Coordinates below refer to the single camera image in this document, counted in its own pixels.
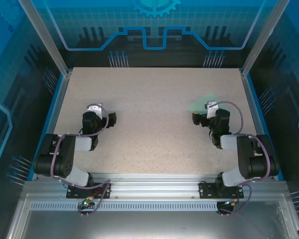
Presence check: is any light green paper sheet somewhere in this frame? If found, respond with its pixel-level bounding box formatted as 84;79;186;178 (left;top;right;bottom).
186;92;226;113

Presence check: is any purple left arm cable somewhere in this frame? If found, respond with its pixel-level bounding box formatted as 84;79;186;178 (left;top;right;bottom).
50;104;112;217

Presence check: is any cable connector with green light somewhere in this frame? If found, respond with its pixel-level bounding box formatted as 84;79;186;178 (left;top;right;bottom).
221;198;241;207
80;196;95;208

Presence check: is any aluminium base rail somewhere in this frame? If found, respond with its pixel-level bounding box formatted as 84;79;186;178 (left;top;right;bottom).
23;172;289;200

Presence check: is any aluminium table side rail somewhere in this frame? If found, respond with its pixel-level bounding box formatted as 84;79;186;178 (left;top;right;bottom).
240;71;275;180
37;71;73;175

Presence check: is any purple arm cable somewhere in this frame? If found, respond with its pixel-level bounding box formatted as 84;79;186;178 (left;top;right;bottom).
207;101;270;217
50;104;112;217

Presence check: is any blue table side strip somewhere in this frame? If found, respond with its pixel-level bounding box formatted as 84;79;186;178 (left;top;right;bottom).
26;74;67;182
245;74;285;182

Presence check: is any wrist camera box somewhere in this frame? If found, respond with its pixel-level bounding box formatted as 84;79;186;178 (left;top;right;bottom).
86;103;103;117
205;100;219;119

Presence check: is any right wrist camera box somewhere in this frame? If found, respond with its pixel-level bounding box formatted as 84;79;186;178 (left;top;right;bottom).
205;100;219;119

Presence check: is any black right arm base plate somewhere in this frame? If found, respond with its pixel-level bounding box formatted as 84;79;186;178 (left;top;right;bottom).
198;181;245;199

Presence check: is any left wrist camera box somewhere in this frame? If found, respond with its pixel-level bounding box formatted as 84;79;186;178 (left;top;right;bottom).
86;103;103;117

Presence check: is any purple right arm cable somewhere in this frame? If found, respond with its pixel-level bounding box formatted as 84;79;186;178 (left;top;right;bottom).
207;101;270;217

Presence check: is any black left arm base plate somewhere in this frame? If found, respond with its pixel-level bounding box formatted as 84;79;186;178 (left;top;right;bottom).
66;182;112;199

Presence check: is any slotted grey cable duct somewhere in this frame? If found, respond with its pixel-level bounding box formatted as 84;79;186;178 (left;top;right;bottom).
29;202;219;211

